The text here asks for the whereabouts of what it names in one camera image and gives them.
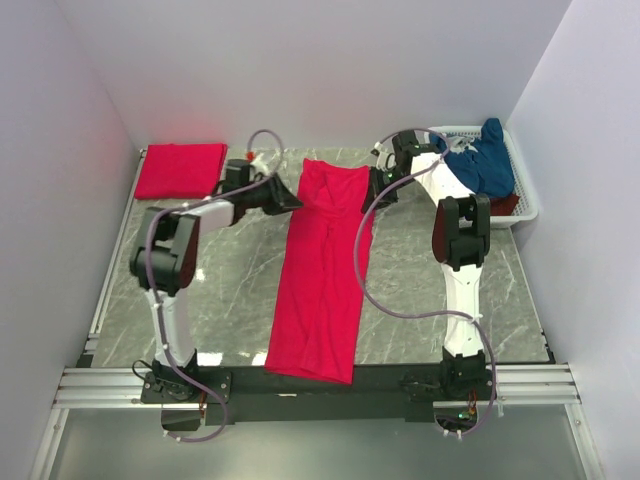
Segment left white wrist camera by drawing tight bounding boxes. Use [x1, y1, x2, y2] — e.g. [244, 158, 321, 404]
[251, 152, 271, 177]

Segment dark red t-shirt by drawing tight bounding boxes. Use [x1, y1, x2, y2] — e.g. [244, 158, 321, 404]
[490, 193, 520, 216]

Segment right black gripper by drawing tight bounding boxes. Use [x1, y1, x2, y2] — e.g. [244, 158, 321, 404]
[361, 166, 415, 215]

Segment blue t-shirt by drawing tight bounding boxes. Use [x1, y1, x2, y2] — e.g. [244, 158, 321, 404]
[428, 118, 515, 199]

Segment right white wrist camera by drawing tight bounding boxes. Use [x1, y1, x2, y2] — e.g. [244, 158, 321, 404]
[370, 142, 395, 171]

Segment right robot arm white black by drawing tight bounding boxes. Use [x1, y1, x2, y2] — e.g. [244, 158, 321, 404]
[353, 129, 496, 399]

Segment folded red t-shirt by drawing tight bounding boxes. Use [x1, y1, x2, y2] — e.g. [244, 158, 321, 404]
[134, 143, 228, 200]

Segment aluminium rail frame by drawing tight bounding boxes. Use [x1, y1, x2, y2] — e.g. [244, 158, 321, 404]
[29, 149, 606, 480]

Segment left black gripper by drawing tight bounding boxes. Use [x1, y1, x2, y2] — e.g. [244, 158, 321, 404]
[244, 172, 306, 217]

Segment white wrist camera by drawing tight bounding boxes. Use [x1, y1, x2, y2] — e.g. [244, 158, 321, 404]
[251, 152, 271, 177]
[370, 142, 395, 171]

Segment white plastic basket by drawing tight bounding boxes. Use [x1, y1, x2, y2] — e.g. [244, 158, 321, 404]
[425, 125, 538, 228]

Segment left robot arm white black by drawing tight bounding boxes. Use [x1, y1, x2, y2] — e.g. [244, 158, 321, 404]
[129, 159, 303, 402]

